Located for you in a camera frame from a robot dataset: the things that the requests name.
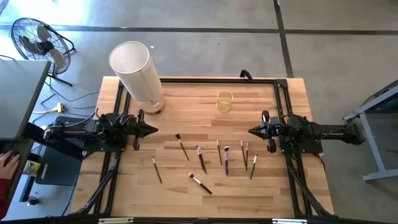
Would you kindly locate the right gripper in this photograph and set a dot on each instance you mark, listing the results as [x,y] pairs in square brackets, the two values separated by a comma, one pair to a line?
[271,129]

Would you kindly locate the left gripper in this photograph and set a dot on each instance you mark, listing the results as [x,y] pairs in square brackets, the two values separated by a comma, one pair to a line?
[135,127]

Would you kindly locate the black-bristle makeup brush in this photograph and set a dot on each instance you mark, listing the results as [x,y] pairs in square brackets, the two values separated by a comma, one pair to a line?
[182,146]

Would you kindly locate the person's forearm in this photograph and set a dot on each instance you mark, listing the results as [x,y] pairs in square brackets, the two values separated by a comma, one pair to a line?
[3,199]

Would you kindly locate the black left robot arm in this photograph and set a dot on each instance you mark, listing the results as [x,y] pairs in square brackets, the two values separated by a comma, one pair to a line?
[77,130]

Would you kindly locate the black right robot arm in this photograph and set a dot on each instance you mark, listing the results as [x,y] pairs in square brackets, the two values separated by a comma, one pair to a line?
[329,130]

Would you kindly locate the clear glass cup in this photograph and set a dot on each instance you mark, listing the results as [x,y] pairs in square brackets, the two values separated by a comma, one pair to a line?
[224,107]

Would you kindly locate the white-bristle makeup brush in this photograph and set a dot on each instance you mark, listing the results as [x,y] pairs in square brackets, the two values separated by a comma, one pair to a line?
[226,161]

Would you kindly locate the white cylinder shade table lamp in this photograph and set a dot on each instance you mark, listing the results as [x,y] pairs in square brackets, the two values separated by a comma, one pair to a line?
[136,71]

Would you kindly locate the black clamp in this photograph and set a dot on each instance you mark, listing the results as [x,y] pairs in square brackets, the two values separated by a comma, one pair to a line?
[246,74]

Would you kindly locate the large fluffy powder brush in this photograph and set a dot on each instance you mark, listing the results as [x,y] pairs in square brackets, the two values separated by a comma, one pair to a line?
[200,184]

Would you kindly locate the yellow power strip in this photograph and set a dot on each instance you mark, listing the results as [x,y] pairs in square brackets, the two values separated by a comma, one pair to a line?
[59,107]

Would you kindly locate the black computer case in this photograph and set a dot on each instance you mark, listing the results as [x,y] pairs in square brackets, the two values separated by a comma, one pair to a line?
[59,168]

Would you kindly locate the black rig crossbar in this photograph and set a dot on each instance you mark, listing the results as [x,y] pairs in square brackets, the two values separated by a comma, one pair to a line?
[186,221]

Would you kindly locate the black diagonal beam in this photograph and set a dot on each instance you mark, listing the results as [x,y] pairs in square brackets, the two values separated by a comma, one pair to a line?
[37,133]

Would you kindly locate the grey metal cart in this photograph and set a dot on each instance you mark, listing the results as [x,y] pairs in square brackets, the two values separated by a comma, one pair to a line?
[370,124]

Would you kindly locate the yellow labelled box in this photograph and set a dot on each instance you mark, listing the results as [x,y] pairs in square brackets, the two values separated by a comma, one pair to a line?
[31,168]

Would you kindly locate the dark desk surface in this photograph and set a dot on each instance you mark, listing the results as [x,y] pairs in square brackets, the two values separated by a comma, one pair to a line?
[21,149]

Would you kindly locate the grey desk panel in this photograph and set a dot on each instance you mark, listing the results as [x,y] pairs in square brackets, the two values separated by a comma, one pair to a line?
[18,99]

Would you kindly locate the black floor fan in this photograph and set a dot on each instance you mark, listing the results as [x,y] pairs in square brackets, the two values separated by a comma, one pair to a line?
[40,46]

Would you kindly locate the black caster wheel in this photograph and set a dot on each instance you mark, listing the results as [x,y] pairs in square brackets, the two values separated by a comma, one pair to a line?
[32,200]

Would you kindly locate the black computer mouse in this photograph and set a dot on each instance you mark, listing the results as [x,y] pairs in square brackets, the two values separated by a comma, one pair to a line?
[13,154]

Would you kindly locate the person's hand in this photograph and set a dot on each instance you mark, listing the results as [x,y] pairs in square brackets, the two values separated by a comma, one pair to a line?
[8,168]

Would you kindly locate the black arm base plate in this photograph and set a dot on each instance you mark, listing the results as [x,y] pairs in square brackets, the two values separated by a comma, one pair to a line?
[99,148]
[308,149]

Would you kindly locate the black aluminium extrusion frame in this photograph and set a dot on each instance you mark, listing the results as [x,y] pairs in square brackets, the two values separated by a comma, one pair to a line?
[217,81]

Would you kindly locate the silver metal bracket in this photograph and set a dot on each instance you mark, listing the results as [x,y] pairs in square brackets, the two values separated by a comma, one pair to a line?
[115,220]
[289,221]

